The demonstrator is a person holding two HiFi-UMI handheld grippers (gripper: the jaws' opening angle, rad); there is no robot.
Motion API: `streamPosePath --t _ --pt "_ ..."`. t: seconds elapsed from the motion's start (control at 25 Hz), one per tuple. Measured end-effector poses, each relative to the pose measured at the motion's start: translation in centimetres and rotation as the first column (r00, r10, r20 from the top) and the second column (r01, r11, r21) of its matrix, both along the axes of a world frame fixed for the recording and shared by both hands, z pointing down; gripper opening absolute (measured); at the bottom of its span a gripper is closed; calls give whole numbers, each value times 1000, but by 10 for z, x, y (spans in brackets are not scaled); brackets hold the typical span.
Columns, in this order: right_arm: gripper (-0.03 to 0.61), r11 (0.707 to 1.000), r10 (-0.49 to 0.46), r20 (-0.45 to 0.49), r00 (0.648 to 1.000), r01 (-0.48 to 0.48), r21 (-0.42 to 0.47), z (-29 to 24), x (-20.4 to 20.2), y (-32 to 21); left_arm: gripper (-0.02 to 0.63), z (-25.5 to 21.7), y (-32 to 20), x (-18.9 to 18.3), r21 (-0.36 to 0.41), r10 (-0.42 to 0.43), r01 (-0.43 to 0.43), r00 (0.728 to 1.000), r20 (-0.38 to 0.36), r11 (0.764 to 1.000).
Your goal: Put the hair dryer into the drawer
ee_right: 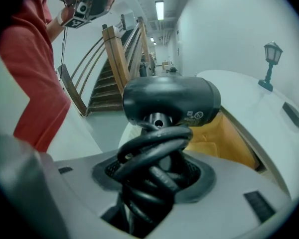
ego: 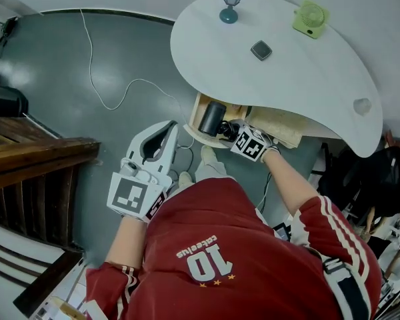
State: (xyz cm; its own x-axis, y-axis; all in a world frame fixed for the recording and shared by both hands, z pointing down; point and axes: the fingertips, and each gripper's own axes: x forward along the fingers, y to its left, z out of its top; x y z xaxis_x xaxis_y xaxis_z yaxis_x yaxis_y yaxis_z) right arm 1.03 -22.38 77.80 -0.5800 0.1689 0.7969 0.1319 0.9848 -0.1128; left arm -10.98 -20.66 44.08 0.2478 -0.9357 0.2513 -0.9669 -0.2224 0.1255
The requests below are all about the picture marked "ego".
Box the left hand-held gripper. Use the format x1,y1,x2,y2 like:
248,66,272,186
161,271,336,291
105,119,181,223

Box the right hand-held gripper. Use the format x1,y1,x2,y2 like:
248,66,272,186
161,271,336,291
229,118,281,163

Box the black hair dryer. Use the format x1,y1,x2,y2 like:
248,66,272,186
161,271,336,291
199,101,241,140

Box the cream large drawer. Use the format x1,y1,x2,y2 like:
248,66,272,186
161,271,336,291
183,91,251,149

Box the person's left forearm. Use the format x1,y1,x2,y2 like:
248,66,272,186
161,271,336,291
105,217,148,269

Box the person's right forearm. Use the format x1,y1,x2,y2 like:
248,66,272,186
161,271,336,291
263,151,321,220

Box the cream padded stool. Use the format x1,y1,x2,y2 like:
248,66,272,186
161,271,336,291
249,107,304,148

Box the person's right white shoe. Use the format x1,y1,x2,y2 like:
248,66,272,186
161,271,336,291
201,145,217,162

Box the person's beige trousers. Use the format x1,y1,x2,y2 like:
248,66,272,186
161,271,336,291
173,157,228,195

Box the white kidney-shaped desk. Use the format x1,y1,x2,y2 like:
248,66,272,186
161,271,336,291
170,0,383,155

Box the small black square case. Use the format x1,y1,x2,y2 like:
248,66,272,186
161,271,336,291
250,39,273,62

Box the small clear cup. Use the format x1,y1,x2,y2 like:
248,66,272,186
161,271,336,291
353,97,373,117

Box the black office chair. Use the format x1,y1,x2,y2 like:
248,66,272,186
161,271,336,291
318,145,400,228

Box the person's red jersey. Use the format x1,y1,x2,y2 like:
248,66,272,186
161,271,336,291
86,177,383,320

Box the dark wooden banister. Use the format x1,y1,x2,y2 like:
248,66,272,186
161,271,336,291
0,111,101,253

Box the light green desk fan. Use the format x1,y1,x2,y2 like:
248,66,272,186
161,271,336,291
292,0,331,40

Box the green lantern lamp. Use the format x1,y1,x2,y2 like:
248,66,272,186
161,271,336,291
219,0,247,24

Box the black box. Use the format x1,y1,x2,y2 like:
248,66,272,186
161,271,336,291
0,87,29,118

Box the black floor device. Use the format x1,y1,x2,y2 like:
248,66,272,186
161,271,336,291
0,15,20,45

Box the black floor cable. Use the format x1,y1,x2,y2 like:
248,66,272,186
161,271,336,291
255,171,273,213

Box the white floor cable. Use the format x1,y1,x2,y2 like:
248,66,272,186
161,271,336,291
79,8,195,149

